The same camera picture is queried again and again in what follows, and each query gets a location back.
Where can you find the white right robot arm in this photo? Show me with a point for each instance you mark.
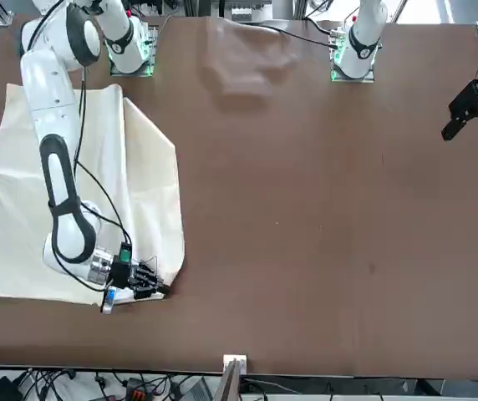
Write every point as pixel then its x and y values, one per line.
pixel 51 104

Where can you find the red black plug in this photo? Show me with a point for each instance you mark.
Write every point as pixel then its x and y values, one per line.
pixel 138 392

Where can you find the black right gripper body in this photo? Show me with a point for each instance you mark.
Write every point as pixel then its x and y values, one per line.
pixel 124 273

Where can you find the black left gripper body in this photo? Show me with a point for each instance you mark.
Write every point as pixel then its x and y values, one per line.
pixel 475 100

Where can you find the white breaker block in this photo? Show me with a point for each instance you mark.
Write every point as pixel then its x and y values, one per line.
pixel 247 12

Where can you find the white post bracket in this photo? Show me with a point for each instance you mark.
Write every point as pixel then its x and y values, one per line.
pixel 241 361

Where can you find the aluminium extrusion post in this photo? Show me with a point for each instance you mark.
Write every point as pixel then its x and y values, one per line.
pixel 228 384

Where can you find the cream tablecloth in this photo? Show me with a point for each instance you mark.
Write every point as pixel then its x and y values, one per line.
pixel 147 188

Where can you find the large black power adapter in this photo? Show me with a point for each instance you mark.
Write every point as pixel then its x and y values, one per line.
pixel 3 390

